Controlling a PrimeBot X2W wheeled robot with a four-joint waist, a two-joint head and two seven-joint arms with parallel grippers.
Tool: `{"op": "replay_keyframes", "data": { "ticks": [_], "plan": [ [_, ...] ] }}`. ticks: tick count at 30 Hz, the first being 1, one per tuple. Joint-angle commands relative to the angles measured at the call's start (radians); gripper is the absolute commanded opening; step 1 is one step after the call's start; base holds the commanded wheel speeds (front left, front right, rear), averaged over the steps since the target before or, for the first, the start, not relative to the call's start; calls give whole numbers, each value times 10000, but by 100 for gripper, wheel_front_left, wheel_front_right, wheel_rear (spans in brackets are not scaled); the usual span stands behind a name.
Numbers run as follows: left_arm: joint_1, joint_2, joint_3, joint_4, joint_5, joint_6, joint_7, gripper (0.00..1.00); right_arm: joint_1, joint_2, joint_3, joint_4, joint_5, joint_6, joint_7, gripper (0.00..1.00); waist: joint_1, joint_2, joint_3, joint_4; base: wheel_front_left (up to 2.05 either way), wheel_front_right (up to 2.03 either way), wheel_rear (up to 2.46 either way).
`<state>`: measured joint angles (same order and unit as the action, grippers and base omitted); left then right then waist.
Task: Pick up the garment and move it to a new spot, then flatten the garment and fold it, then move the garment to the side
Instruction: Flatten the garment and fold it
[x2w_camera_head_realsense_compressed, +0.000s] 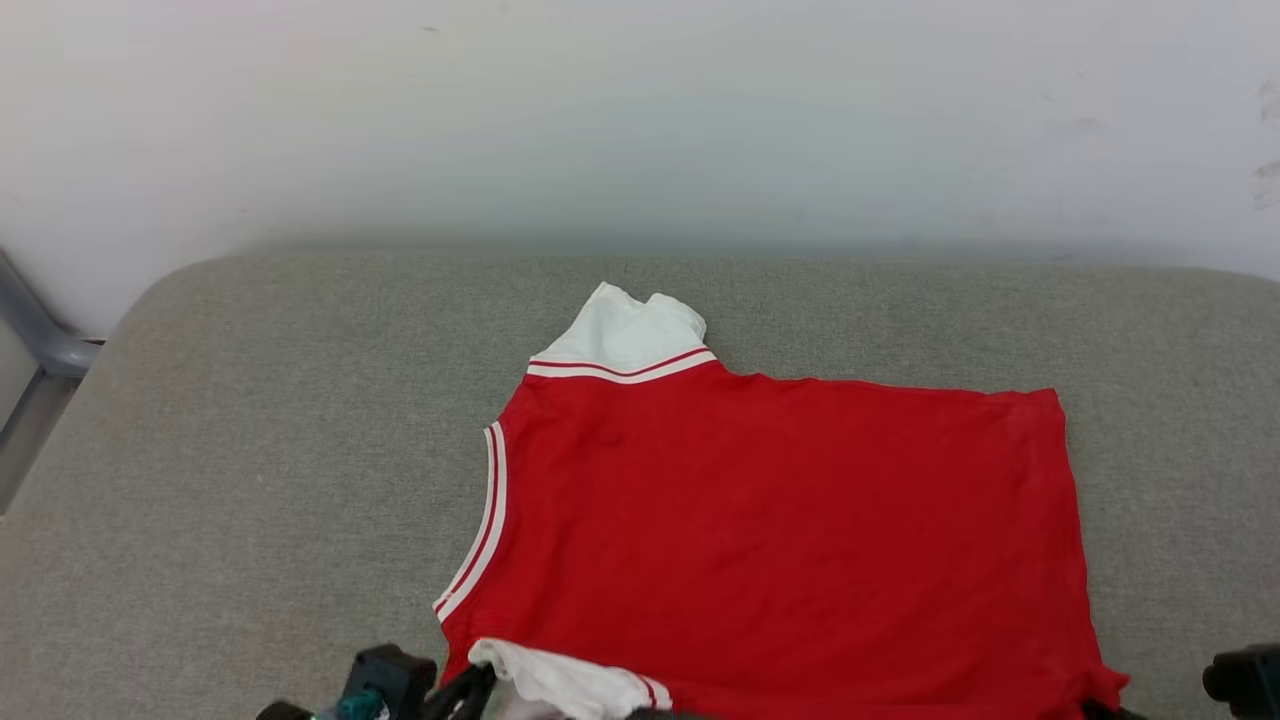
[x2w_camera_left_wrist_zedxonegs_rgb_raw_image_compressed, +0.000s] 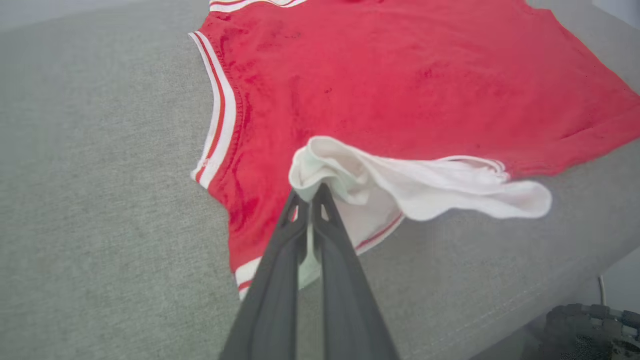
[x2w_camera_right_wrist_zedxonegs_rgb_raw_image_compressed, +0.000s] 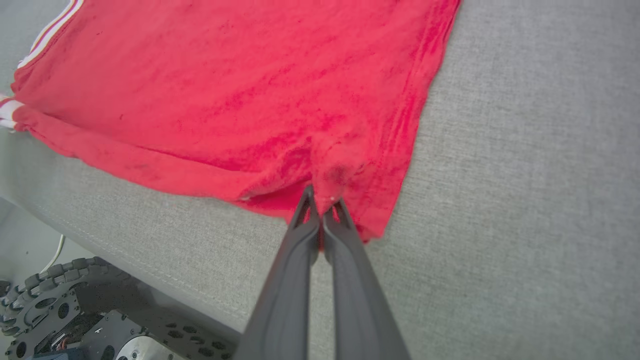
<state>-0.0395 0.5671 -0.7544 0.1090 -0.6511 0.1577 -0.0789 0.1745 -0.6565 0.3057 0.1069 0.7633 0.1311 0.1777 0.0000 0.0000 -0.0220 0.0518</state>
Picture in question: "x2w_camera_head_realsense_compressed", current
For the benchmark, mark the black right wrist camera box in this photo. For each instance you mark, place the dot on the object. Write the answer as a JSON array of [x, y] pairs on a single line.
[[1245, 685]]

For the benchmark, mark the grey metal frame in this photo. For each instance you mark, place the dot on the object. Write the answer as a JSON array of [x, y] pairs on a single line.
[[40, 345]]

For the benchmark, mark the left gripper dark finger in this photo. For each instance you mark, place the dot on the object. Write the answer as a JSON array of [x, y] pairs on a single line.
[[462, 695]]

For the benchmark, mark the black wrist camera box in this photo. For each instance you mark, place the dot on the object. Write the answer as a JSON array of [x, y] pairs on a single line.
[[1245, 685], [392, 680]]

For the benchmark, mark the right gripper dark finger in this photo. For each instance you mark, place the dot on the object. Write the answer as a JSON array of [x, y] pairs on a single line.
[[1110, 712]]

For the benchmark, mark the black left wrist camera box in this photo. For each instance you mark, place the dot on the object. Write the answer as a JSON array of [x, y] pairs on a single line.
[[392, 680]]

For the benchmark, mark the teal left camera connector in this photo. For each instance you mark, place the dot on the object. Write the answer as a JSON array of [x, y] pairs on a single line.
[[350, 706]]

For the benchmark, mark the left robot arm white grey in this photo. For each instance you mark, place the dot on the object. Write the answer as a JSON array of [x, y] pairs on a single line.
[[282, 712]]

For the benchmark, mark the red basketball jersey white trim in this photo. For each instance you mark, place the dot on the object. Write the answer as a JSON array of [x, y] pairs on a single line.
[[780, 540]]

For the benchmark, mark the grey fabric sofa cushion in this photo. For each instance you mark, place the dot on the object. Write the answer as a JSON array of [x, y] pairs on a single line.
[[250, 450]]

